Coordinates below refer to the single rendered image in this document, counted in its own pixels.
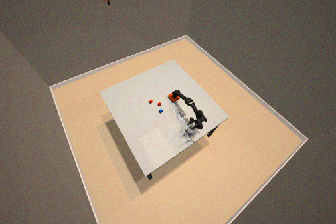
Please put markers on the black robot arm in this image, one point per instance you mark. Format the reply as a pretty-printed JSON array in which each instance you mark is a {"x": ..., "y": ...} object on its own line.
[{"x": 199, "y": 114}]

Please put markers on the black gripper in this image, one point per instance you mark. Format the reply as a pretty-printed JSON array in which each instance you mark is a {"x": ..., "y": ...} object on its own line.
[{"x": 198, "y": 123}]

